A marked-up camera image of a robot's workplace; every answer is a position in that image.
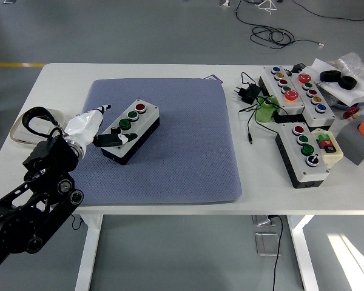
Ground coiled black floor cable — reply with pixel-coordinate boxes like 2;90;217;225
235;0;325;49

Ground large silver floor socket plate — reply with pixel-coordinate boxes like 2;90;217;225
254;232;282;257

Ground grey block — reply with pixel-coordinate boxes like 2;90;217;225
335;112;364;166

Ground black power adapter plug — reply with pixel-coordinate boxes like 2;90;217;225
232;82;261;105

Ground white cream-rimmed tray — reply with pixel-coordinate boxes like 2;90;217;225
9;108;67;149

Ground five-button box, amber-ringed mushroom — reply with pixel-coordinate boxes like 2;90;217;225
258;65;306;118

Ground grey four-button control box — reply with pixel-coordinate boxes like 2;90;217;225
100;98;161;166

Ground four-button box with selector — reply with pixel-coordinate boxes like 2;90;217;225
275;122;331;189

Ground long black floor cable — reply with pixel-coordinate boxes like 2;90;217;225
291;0;364;22

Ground red knob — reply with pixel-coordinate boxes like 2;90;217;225
343;106;360;119

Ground black foam ring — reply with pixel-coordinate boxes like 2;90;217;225
339;75;359;91
320;70;342;82

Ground blue-grey textured mat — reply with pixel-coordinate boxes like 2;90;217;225
74;78;243;206

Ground five-button box, red mushroom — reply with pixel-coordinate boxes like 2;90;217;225
288;72;337;128

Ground black adapter cord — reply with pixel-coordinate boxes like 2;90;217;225
238;72;280;145

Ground white wire hanger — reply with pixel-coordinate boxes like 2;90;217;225
245;0;280;15

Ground small silver floor socket plate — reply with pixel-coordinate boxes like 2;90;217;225
251;214;277;227

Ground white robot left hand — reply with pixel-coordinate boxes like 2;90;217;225
63;104;139;150

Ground purple card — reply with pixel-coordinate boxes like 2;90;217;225
203;74;224;85

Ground white table leg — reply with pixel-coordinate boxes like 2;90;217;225
75;214;104;291
286;214;319;291

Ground black hanging power cable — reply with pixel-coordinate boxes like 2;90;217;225
268;214;285;291

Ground cream switch with green-red keys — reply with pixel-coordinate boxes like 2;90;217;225
310;127;343;169

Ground clear plastic bag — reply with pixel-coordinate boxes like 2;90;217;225
329;52;364;89

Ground short black cable loop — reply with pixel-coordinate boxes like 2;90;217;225
70;213;89;230

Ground green plastic bottle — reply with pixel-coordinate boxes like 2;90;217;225
255;95;280;124

